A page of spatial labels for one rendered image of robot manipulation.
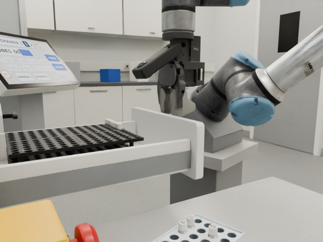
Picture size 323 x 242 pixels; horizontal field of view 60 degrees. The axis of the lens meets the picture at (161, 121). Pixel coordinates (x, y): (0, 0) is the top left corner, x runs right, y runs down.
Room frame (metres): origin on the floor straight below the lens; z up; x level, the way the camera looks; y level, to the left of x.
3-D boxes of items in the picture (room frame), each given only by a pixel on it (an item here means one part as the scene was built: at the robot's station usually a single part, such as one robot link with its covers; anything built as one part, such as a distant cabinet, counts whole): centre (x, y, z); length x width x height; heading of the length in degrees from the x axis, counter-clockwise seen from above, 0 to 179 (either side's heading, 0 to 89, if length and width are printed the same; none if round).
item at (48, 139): (0.53, 0.17, 0.87); 0.22 x 0.18 x 0.06; 120
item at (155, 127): (0.63, 0.00, 0.87); 0.29 x 0.02 x 0.11; 30
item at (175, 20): (0.65, -0.04, 1.13); 0.08 x 0.08 x 0.05
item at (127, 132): (0.58, 0.09, 0.90); 0.18 x 0.02 x 0.01; 30
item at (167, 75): (0.66, -0.04, 1.04); 0.09 x 0.08 x 0.12; 120
